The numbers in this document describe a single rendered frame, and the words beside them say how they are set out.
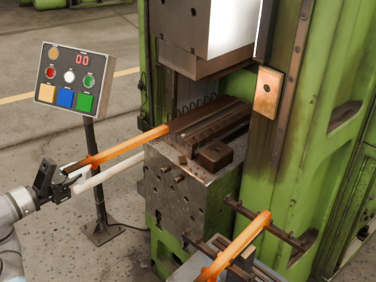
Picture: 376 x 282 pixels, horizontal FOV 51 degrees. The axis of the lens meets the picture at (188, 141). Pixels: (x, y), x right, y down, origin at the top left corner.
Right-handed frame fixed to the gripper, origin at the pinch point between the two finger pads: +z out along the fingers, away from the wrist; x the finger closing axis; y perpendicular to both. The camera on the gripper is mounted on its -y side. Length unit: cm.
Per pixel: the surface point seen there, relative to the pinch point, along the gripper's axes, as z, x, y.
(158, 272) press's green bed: 35, -7, 102
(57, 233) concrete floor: 10, -73, 109
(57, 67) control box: 25, -62, -3
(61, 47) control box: 29, -64, -10
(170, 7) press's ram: 42, -6, -41
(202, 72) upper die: 45, 7, -21
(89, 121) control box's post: 33, -56, 27
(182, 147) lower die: 41.5, 2.6, 13.4
